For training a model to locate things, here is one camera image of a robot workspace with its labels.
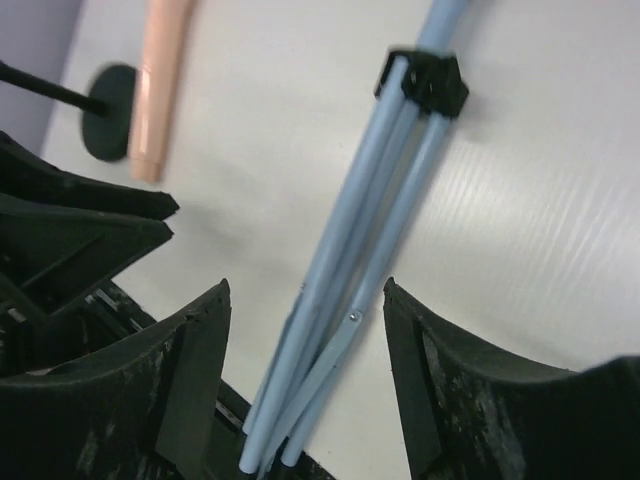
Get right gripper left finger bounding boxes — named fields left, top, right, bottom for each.
left=1, top=280, right=231, bottom=479

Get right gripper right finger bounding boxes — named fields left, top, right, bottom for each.
left=384, top=280, right=639, bottom=479

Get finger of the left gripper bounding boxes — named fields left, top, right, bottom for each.
left=1, top=132, right=179, bottom=220
left=1, top=194, right=173, bottom=315

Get black microphone stand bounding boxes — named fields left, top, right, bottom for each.
left=1, top=63, right=137, bottom=163

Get pink microphone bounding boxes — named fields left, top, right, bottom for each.
left=128, top=0, right=196, bottom=184

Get blue music stand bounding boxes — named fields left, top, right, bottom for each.
left=239, top=1, right=469, bottom=479

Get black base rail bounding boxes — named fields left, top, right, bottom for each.
left=79, top=279, right=341, bottom=480

